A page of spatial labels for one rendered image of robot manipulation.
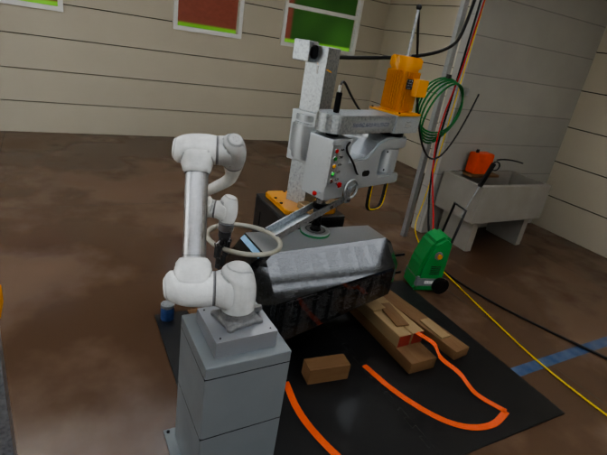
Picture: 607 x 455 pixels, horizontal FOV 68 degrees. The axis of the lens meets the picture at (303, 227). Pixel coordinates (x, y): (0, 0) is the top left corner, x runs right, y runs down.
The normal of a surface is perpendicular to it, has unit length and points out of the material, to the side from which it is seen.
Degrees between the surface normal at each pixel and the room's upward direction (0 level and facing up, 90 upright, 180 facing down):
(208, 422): 90
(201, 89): 90
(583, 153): 90
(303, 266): 45
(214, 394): 90
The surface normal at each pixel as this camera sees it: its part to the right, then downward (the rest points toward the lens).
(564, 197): -0.87, 0.06
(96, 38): 0.47, 0.41
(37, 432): 0.15, -0.91
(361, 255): 0.47, -0.36
